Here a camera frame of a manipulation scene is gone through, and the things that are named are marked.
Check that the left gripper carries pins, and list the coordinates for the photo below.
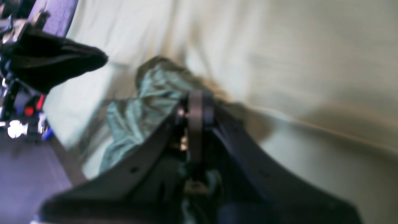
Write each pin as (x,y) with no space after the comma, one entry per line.
(43,61)

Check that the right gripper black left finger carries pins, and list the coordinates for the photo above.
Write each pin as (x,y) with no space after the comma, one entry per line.
(112,197)

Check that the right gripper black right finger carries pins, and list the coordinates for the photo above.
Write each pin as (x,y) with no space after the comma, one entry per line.
(257,189)

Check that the green T-shirt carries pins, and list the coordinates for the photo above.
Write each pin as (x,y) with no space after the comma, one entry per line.
(160,85)

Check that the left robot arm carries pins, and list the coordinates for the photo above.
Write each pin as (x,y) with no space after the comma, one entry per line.
(22,106)

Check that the light green table cloth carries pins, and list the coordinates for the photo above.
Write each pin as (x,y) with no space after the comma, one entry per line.
(315,82)

